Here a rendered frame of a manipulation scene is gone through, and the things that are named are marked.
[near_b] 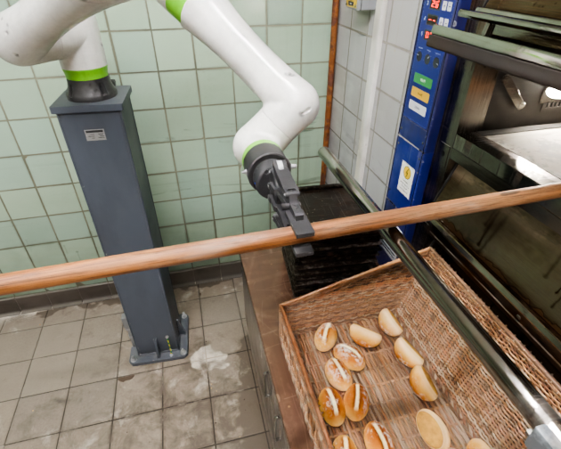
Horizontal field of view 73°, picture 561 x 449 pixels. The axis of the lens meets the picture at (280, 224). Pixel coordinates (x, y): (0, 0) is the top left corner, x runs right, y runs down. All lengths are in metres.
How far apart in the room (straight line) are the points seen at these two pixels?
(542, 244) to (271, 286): 0.84
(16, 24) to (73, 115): 0.30
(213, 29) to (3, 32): 0.52
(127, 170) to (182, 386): 0.99
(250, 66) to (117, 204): 0.78
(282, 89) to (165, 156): 1.11
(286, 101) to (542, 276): 0.66
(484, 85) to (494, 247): 0.40
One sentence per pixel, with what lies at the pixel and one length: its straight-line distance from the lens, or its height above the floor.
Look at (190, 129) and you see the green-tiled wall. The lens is 1.83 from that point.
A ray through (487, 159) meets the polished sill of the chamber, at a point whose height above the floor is 1.16.
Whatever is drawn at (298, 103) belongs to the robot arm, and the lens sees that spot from 0.85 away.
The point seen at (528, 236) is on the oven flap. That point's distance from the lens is 1.01.
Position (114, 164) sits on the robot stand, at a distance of 1.38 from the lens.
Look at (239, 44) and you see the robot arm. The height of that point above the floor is 1.41.
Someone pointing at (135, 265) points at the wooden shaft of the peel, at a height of 1.20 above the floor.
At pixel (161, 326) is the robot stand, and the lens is 1.86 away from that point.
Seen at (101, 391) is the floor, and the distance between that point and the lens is 1.99.
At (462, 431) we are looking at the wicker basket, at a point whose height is 0.59.
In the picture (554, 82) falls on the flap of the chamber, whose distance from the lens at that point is 0.73.
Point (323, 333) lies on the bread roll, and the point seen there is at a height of 0.64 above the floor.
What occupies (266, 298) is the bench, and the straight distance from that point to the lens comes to 1.36.
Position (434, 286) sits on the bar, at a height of 1.17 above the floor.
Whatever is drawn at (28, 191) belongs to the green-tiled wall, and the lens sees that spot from 2.05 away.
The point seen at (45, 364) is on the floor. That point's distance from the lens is 2.19.
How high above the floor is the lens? 1.56
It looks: 35 degrees down
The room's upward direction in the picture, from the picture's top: straight up
